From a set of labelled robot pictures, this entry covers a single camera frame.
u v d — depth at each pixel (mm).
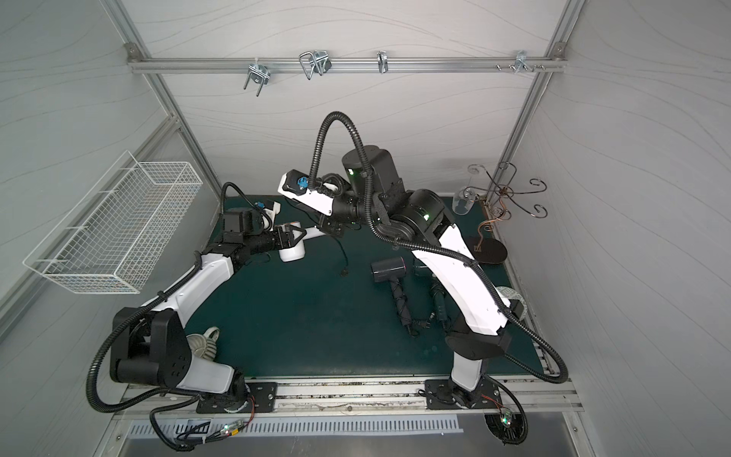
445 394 738
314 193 416
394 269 934
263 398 736
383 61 782
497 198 800
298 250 803
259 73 786
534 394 765
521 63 765
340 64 773
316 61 766
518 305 440
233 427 687
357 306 885
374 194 379
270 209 780
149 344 425
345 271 781
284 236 755
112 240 685
